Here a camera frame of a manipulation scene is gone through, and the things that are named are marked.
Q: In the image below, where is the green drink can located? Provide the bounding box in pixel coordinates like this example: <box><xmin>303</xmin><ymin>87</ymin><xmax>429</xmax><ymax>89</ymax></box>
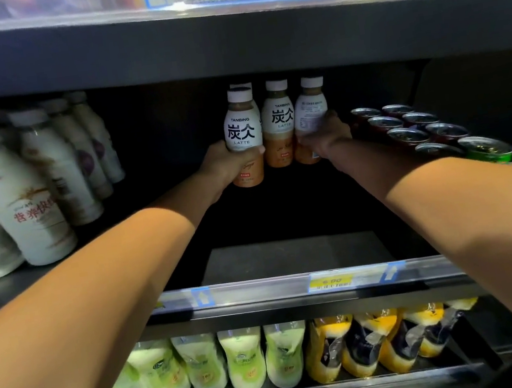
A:
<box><xmin>457</xmin><ymin>130</ymin><xmax>512</xmax><ymax>170</ymax></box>

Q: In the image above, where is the person's left hand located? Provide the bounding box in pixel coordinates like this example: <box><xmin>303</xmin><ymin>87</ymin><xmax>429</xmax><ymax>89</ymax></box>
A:
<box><xmin>196</xmin><ymin>134</ymin><xmax>271</xmax><ymax>196</ymax></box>

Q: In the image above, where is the person's left forearm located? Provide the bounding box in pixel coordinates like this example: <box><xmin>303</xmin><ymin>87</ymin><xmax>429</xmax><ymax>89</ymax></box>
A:
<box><xmin>0</xmin><ymin>168</ymin><xmax>247</xmax><ymax>388</ymax></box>

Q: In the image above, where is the yellow and white price tag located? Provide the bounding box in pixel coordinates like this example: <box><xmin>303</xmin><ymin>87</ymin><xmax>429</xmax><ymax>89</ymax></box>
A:
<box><xmin>306</xmin><ymin>263</ymin><xmax>393</xmax><ymax>295</ymax></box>

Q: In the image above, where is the white-label brown coffee bottle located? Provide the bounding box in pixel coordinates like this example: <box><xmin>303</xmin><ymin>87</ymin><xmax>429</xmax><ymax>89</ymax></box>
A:
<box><xmin>229</xmin><ymin>81</ymin><xmax>260</xmax><ymax>115</ymax></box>
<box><xmin>218</xmin><ymin>85</ymin><xmax>271</xmax><ymax>190</ymax></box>
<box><xmin>254</xmin><ymin>78</ymin><xmax>303</xmax><ymax>170</ymax></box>
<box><xmin>284</xmin><ymin>74</ymin><xmax>336</xmax><ymax>167</ymax></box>

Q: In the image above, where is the row of white milk bottles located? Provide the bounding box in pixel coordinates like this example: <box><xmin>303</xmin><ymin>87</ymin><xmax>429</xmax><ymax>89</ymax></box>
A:
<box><xmin>0</xmin><ymin>85</ymin><xmax>139</xmax><ymax>290</ymax></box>

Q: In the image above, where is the person's right forearm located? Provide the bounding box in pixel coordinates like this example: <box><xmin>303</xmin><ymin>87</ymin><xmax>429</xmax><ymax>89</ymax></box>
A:
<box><xmin>324</xmin><ymin>115</ymin><xmax>512</xmax><ymax>388</ymax></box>

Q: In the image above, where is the yellow jelly drink pouch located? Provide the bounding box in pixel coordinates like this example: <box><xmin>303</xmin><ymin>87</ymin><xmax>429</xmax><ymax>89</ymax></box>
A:
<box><xmin>371</xmin><ymin>301</ymin><xmax>453</xmax><ymax>377</ymax></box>
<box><xmin>300</xmin><ymin>314</ymin><xmax>362</xmax><ymax>387</ymax></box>
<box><xmin>411</xmin><ymin>296</ymin><xmax>487</xmax><ymax>360</ymax></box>
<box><xmin>335</xmin><ymin>308</ymin><xmax>406</xmax><ymax>381</ymax></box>

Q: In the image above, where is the black shelf with clear rail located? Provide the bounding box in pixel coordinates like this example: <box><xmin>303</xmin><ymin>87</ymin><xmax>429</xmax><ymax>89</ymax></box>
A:
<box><xmin>0</xmin><ymin>205</ymin><xmax>490</xmax><ymax>365</ymax></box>

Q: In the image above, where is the person's right hand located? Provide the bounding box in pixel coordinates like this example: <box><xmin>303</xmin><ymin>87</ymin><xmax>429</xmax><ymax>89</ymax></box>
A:
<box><xmin>294</xmin><ymin>108</ymin><xmax>356</xmax><ymax>165</ymax></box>

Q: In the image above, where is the black shelf board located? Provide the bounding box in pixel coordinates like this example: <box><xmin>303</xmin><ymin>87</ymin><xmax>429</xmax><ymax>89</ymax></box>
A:
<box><xmin>0</xmin><ymin>0</ymin><xmax>512</xmax><ymax>123</ymax></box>

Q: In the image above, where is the group of dark red cans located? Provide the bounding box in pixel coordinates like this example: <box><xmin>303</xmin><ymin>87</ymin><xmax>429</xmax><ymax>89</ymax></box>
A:
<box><xmin>349</xmin><ymin>93</ymin><xmax>473</xmax><ymax>173</ymax></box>

